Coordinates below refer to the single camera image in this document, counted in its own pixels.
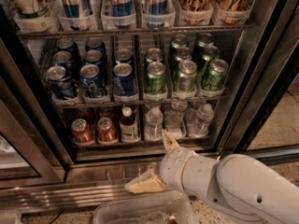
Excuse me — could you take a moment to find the red coke can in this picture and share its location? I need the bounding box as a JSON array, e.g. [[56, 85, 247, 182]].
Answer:
[[96, 118, 118, 145], [71, 119, 94, 146]]

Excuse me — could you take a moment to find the stainless steel display fridge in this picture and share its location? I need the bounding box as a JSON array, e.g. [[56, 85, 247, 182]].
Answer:
[[0, 0, 299, 213]]

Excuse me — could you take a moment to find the blue pepsi can front middle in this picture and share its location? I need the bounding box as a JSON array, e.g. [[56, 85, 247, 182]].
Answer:
[[79, 64, 107, 98]]

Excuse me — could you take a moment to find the red bull can left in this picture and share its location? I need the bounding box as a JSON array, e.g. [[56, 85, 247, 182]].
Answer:
[[62, 0, 93, 18]]

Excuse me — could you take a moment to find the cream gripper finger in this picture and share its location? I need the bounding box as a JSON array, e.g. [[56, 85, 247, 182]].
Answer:
[[162, 129, 179, 152], [124, 169, 165, 194]]

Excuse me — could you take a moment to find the clear water bottle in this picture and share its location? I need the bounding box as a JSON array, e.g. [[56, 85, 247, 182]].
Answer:
[[187, 104, 214, 137], [145, 107, 164, 141]]

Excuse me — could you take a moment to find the clear water bottle left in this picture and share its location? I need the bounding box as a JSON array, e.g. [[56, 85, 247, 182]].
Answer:
[[145, 107, 164, 141]]

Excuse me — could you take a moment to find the blue pepsi can front left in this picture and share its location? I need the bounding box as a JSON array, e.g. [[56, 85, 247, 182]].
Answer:
[[46, 65, 77, 100]]

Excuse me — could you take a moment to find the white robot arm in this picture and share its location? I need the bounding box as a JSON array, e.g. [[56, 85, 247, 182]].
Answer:
[[125, 130, 299, 224]]

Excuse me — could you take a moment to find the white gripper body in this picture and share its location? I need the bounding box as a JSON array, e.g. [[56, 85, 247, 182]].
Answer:
[[160, 147, 199, 192]]

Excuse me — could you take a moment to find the clear plastic bin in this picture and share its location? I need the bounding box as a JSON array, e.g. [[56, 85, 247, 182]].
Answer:
[[93, 191, 196, 224]]

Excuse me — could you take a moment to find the blue pepsi can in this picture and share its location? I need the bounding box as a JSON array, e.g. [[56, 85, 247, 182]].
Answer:
[[79, 64, 107, 98], [52, 50, 79, 80], [46, 65, 77, 100], [112, 63, 135, 96], [83, 49, 105, 67], [114, 49, 134, 64]]

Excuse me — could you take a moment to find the clear water bottle right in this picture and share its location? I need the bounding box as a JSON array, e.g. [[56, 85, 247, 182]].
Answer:
[[187, 104, 214, 137]]

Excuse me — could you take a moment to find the green can front middle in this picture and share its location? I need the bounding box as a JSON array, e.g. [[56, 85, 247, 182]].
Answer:
[[173, 60, 197, 92]]

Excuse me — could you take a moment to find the green can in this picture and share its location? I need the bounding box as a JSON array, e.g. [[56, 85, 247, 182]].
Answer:
[[173, 47, 192, 64], [173, 60, 197, 92], [145, 48, 164, 64], [201, 59, 228, 91], [145, 62, 166, 95], [197, 45, 220, 77]]

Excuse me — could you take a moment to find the blue pepsi can front right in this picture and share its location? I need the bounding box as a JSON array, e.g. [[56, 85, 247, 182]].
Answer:
[[112, 63, 135, 96]]

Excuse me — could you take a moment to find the green can front right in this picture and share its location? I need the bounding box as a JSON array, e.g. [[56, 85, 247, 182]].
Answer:
[[201, 59, 228, 91]]

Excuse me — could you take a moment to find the brown drink bottle white cap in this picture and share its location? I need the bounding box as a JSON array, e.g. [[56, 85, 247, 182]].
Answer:
[[120, 106, 139, 143]]

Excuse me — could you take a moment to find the green can front left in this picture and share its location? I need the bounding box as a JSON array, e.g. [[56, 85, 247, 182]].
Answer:
[[145, 62, 166, 95]]

